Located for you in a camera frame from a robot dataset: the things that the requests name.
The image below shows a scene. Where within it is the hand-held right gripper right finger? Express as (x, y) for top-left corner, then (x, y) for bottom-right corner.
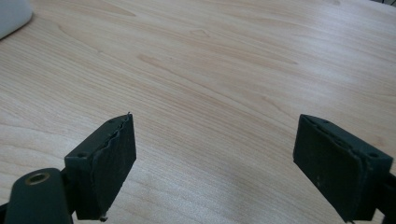
(292, 113), (394, 224)

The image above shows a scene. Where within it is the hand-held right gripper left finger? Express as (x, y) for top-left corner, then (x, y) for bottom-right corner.
(64, 111), (137, 223)

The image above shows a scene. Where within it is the grey plastic container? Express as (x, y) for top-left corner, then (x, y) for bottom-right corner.
(0, 0), (34, 41)

